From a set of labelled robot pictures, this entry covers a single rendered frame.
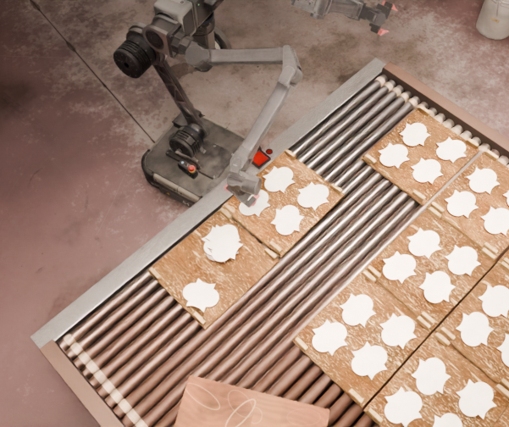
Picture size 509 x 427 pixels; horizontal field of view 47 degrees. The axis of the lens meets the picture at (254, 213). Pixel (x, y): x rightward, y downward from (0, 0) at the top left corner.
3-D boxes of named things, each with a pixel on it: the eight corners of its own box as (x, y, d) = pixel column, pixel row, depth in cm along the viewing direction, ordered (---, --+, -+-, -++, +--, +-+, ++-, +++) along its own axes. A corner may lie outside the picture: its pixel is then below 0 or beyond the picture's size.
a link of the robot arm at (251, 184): (241, 158, 228) (233, 156, 220) (268, 165, 225) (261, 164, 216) (233, 187, 230) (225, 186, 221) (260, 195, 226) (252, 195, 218)
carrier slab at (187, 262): (147, 272, 239) (146, 270, 237) (221, 210, 253) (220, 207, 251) (205, 330, 226) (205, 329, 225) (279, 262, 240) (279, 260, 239)
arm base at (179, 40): (182, 44, 238) (179, 21, 227) (199, 52, 235) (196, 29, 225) (170, 58, 234) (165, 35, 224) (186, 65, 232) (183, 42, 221)
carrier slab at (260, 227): (221, 207, 253) (221, 206, 252) (284, 152, 268) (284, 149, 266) (281, 257, 241) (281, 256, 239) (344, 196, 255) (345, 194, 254)
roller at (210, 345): (122, 420, 214) (119, 418, 210) (445, 123, 280) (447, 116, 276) (130, 430, 212) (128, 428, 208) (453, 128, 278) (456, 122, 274)
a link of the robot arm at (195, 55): (305, 47, 219) (297, 41, 209) (302, 84, 219) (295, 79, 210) (196, 50, 233) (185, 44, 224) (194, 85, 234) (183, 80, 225)
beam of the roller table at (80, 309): (34, 341, 232) (29, 336, 227) (373, 65, 302) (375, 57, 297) (47, 356, 229) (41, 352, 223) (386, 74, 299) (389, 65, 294)
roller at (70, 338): (59, 344, 229) (55, 341, 225) (379, 78, 295) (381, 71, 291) (66, 353, 227) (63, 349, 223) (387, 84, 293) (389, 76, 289)
